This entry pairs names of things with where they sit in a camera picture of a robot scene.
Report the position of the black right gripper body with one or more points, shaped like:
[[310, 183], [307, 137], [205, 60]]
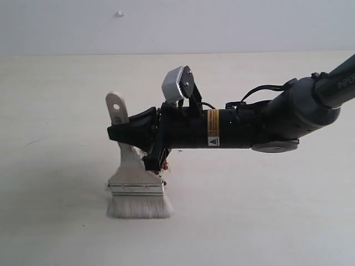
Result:
[[183, 123]]

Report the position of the white paint brush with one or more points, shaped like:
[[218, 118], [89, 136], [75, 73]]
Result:
[[134, 206]]

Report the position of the beans and rice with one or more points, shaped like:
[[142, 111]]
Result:
[[164, 167]]

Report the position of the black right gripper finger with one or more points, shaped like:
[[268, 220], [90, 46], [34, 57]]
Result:
[[157, 152], [135, 130]]

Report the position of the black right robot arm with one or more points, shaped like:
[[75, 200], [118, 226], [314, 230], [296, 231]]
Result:
[[301, 107]]

